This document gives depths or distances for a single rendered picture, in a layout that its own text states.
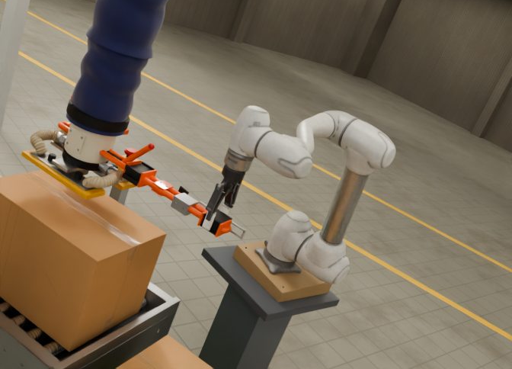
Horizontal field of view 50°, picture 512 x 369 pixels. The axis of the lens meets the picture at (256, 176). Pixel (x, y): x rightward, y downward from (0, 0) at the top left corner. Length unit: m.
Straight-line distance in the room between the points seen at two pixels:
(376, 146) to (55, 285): 1.28
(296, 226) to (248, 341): 0.60
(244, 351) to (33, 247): 1.12
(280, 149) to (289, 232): 0.89
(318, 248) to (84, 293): 0.98
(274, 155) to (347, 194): 0.65
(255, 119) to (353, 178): 0.63
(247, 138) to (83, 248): 0.70
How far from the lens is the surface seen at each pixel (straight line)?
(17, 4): 4.95
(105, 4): 1.97
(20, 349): 2.16
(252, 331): 2.67
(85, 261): 2.01
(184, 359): 2.34
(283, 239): 2.52
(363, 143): 2.13
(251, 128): 1.73
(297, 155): 1.66
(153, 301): 2.56
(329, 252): 2.40
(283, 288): 2.51
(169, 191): 2.00
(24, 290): 2.28
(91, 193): 2.06
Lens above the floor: 2.01
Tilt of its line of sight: 19 degrees down
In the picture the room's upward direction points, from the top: 22 degrees clockwise
